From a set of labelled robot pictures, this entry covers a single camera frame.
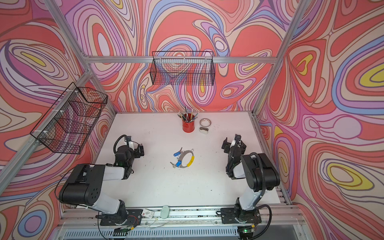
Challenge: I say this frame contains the black wire basket back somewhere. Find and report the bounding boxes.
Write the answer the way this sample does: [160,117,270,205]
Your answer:
[150,51,216,86]

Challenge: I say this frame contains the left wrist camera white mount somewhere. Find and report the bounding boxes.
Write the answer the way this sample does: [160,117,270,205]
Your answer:
[125,136,135,150]

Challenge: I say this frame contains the black wire basket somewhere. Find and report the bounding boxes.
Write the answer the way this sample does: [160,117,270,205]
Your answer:
[30,83,108,155]
[150,51,216,86]

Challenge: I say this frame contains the red pencil cup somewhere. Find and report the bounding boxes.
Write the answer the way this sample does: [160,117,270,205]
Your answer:
[182,121,195,133]

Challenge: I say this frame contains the black wire basket left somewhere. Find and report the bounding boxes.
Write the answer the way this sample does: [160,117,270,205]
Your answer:
[30,83,108,155]

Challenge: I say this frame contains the tape roll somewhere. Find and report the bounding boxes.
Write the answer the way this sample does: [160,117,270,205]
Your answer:
[200,118,212,128]

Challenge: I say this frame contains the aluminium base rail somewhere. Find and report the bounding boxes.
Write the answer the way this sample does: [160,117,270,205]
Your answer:
[53,206,311,240]

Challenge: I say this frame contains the white oval button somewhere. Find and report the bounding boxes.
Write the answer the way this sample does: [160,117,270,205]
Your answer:
[160,206,170,220]

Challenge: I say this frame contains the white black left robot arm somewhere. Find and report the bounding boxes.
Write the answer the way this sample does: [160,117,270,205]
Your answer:
[58,135,145,228]

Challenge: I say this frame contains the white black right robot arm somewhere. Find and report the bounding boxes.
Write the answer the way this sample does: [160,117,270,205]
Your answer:
[219,135,281,225]

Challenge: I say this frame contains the pencils in cup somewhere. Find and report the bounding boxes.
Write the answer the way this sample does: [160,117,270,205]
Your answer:
[178,106,200,123]

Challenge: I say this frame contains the silver metal keyring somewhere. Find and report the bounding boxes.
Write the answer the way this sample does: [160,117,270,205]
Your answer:
[170,147,195,169]

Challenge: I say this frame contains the blue headed key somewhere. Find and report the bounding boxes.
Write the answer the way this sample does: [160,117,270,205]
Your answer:
[173,148,183,157]

